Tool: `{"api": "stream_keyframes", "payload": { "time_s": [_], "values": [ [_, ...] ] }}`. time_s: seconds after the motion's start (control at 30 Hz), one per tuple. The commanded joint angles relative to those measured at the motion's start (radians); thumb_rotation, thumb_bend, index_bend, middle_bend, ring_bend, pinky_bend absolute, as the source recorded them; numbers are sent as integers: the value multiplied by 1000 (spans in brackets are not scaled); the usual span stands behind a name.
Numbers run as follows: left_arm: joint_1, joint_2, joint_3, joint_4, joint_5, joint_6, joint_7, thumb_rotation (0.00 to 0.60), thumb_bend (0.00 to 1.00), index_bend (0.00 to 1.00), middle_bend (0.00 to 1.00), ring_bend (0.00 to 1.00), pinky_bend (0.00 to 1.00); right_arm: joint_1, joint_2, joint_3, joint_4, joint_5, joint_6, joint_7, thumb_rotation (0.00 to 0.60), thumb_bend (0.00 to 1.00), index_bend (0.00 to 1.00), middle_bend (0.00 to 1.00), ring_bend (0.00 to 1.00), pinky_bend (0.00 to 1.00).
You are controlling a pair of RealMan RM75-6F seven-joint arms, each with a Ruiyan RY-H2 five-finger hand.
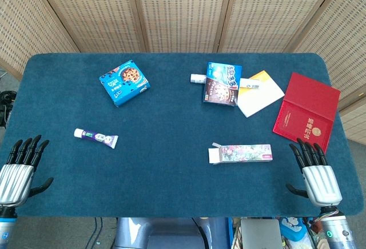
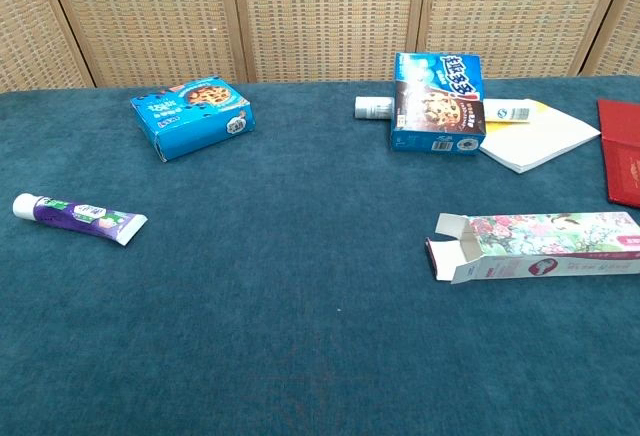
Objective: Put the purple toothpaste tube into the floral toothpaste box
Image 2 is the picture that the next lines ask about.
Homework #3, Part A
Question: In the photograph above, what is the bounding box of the woven bamboo folding screen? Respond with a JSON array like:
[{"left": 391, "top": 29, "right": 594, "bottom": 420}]
[{"left": 0, "top": 0, "right": 640, "bottom": 93}]

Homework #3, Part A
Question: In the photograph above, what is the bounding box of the blue and brown cookie box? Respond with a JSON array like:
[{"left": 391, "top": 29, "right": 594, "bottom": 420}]
[{"left": 389, "top": 51, "right": 487, "bottom": 156}]

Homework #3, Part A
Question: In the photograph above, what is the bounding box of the teal table cloth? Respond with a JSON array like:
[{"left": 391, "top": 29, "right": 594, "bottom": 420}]
[{"left": 0, "top": 74, "right": 640, "bottom": 436}]

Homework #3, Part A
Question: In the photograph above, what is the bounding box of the red certificate folder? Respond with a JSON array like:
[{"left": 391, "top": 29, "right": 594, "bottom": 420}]
[{"left": 597, "top": 98, "right": 640, "bottom": 208}]

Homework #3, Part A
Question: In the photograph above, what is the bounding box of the white tube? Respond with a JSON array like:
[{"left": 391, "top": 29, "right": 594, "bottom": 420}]
[{"left": 354, "top": 95, "right": 534, "bottom": 125}]

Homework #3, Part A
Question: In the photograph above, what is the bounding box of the floral toothpaste carton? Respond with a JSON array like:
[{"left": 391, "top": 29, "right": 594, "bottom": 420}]
[{"left": 424, "top": 211, "right": 640, "bottom": 285}]

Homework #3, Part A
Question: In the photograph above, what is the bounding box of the purple toothpaste tube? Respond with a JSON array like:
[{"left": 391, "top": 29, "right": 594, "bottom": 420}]
[{"left": 12, "top": 192, "right": 149, "bottom": 247}]

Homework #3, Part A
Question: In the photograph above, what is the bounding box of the white yellow paper pad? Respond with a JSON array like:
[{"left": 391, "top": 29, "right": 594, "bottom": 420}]
[{"left": 478, "top": 98, "right": 602, "bottom": 175}]

